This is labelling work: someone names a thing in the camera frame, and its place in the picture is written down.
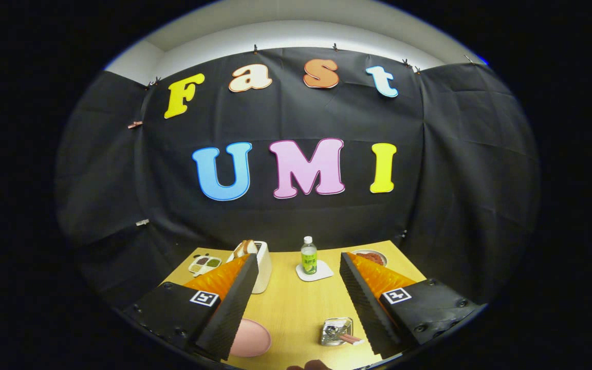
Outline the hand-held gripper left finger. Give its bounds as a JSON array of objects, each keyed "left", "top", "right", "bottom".
[{"left": 121, "top": 253, "right": 260, "bottom": 362}]

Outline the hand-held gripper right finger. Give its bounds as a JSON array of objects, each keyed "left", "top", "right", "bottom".
[{"left": 339, "top": 252, "right": 482, "bottom": 360}]

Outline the fork with red checked handle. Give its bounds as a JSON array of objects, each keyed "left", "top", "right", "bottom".
[{"left": 329, "top": 326, "right": 364, "bottom": 345}]

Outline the pink round plate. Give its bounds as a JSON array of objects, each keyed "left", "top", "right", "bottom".
[{"left": 228, "top": 318, "right": 272, "bottom": 358}]

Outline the white toaster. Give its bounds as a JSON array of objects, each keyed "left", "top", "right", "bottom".
[{"left": 226, "top": 240, "right": 272, "bottom": 294}]

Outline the metal drain basket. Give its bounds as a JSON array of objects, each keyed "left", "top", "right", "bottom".
[{"left": 320, "top": 317, "right": 354, "bottom": 346}]

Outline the white sectioned condiment dish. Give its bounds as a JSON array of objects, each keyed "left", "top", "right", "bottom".
[{"left": 188, "top": 255, "right": 223, "bottom": 276}]

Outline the white square coaster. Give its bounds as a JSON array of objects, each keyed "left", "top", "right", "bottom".
[{"left": 295, "top": 260, "right": 334, "bottom": 282}]

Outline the white oval food plate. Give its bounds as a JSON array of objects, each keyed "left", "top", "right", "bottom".
[{"left": 350, "top": 249, "right": 388, "bottom": 268}]

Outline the green tea bottle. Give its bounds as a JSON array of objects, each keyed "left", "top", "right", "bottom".
[{"left": 301, "top": 236, "right": 319, "bottom": 275}]

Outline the black backdrop cloth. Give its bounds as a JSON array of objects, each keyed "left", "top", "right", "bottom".
[{"left": 54, "top": 47, "right": 541, "bottom": 309}]

